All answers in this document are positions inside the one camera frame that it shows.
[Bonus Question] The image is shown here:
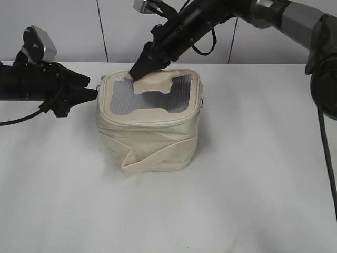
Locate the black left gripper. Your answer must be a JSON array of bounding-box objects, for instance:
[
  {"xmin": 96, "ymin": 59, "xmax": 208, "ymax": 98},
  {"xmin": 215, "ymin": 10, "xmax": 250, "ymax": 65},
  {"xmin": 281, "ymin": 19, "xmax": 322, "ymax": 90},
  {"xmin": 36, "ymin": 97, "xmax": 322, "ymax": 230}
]
[{"xmin": 10, "ymin": 63, "xmax": 98, "ymax": 117}]

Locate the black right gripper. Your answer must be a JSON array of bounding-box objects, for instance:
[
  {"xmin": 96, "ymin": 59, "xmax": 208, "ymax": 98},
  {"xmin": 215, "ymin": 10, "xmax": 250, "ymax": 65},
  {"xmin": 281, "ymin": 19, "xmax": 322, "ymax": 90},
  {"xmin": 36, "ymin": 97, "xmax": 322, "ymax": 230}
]
[{"xmin": 129, "ymin": 1, "xmax": 224, "ymax": 80}]

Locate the cream canvas zipper bag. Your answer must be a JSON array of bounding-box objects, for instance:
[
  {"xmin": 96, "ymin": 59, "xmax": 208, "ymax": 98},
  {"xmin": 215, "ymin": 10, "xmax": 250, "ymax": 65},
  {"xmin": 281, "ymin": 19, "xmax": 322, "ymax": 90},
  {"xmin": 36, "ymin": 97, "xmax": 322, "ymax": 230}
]
[{"xmin": 96, "ymin": 70, "xmax": 203, "ymax": 177}]

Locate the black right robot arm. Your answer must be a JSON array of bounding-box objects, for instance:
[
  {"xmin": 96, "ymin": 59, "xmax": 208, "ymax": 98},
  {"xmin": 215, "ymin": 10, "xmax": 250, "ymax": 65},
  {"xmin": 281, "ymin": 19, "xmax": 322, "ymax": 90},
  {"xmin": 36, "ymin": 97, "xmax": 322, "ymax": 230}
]
[{"xmin": 130, "ymin": 0, "xmax": 336, "ymax": 119}]

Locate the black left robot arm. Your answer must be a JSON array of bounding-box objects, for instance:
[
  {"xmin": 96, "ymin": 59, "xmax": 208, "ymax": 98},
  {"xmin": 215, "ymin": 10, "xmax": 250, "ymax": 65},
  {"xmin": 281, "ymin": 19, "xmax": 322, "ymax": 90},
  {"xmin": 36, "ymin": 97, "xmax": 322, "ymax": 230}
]
[{"xmin": 1, "ymin": 62, "xmax": 98, "ymax": 118}]

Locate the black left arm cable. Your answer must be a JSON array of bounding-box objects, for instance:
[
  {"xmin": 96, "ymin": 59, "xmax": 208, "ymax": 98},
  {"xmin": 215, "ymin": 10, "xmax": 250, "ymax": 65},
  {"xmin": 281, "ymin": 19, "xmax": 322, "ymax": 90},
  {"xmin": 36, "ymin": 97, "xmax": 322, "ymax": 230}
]
[{"xmin": 0, "ymin": 79, "xmax": 66, "ymax": 126}]

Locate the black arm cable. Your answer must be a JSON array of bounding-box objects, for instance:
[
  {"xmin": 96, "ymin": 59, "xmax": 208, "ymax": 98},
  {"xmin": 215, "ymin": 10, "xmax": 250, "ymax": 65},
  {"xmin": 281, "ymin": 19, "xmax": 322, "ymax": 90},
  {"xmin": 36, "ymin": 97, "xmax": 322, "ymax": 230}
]
[
  {"xmin": 0, "ymin": 79, "xmax": 66, "ymax": 126},
  {"xmin": 317, "ymin": 102, "xmax": 337, "ymax": 219}
]

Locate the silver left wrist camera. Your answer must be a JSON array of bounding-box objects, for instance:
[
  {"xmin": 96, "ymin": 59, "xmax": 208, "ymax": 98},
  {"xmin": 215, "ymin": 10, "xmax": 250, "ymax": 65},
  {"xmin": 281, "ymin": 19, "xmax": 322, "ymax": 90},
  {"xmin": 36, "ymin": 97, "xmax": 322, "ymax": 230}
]
[{"xmin": 21, "ymin": 25, "xmax": 57, "ymax": 64}]

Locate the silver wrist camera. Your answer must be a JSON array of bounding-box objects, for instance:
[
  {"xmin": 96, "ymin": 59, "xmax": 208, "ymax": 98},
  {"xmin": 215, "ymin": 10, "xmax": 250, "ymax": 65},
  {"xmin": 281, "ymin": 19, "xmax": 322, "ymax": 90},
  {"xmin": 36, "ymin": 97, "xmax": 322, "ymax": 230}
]
[
  {"xmin": 21, "ymin": 25, "xmax": 57, "ymax": 64},
  {"xmin": 133, "ymin": 0, "xmax": 158, "ymax": 14}
]

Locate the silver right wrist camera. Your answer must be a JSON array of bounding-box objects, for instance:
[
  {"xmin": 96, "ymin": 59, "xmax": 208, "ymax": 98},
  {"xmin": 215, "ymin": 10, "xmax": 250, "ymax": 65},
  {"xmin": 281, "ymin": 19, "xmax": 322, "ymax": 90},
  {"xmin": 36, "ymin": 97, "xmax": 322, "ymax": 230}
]
[{"xmin": 133, "ymin": 0, "xmax": 158, "ymax": 14}]

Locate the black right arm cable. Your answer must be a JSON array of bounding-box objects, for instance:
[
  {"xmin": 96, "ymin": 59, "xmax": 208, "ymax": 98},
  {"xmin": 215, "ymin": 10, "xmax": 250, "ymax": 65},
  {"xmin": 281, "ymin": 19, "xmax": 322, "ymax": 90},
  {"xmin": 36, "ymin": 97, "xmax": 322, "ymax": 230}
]
[{"xmin": 317, "ymin": 102, "xmax": 337, "ymax": 219}]

